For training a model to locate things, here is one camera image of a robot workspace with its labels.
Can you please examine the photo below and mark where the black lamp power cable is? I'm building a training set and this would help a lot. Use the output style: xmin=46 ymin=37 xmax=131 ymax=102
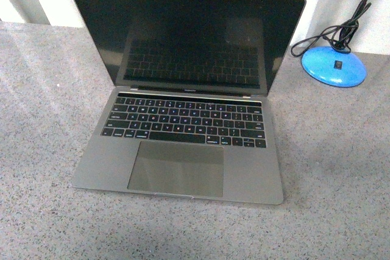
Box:
xmin=290 ymin=2 xmax=372 ymax=58

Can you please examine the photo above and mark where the blue desk lamp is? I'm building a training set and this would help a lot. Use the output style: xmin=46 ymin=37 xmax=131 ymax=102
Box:
xmin=300 ymin=0 xmax=371 ymax=88

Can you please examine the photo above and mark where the grey laptop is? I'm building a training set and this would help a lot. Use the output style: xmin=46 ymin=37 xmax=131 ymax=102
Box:
xmin=72 ymin=0 xmax=306 ymax=205

